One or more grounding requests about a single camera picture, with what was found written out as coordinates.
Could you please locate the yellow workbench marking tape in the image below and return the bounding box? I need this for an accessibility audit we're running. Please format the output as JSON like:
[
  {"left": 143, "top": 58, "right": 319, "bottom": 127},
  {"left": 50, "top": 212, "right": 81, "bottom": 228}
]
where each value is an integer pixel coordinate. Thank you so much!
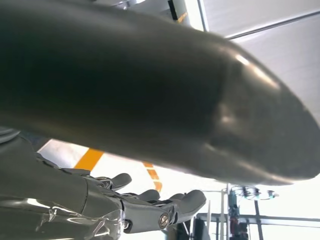
[{"left": 74, "top": 148, "right": 163, "bottom": 194}]

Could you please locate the teal and red machine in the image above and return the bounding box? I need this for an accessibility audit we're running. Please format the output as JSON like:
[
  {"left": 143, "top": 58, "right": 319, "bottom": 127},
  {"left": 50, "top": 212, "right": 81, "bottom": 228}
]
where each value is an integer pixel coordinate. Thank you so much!
[{"left": 226, "top": 183, "right": 280, "bottom": 240}]

